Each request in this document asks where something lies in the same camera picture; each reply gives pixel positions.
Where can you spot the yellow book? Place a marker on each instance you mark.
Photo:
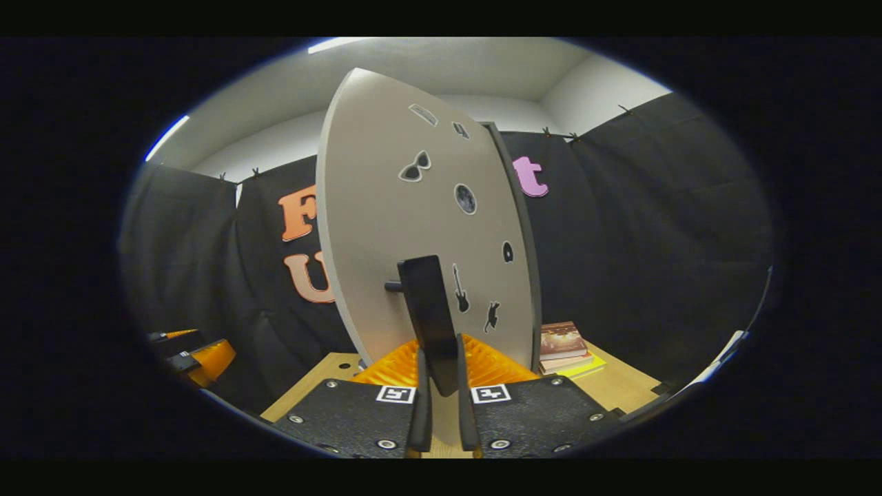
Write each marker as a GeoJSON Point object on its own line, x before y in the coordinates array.
{"type": "Point", "coordinates": [586, 368]}

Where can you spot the white book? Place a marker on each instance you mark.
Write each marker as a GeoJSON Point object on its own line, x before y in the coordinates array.
{"type": "Point", "coordinates": [568, 363]}

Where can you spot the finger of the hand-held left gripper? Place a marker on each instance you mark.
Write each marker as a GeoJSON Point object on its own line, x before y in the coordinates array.
{"type": "Point", "coordinates": [176, 337]}
{"type": "Point", "coordinates": [210, 362]}

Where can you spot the brown cover book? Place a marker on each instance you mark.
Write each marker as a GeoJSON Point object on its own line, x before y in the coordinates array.
{"type": "Point", "coordinates": [561, 339]}

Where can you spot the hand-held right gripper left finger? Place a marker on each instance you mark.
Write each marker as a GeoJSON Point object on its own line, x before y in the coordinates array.
{"type": "Point", "coordinates": [422, 413]}

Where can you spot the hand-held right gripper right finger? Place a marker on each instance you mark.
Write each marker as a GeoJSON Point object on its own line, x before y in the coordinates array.
{"type": "Point", "coordinates": [467, 413]}

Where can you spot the beige cabinet door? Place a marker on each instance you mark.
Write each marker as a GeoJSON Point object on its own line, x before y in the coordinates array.
{"type": "Point", "coordinates": [386, 227]}

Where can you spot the black backdrop cloth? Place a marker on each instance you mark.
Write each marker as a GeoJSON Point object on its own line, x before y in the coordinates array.
{"type": "Point", "coordinates": [654, 241]}

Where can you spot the ceiling light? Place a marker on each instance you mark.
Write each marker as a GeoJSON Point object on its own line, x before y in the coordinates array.
{"type": "Point", "coordinates": [334, 44]}
{"type": "Point", "coordinates": [165, 138]}

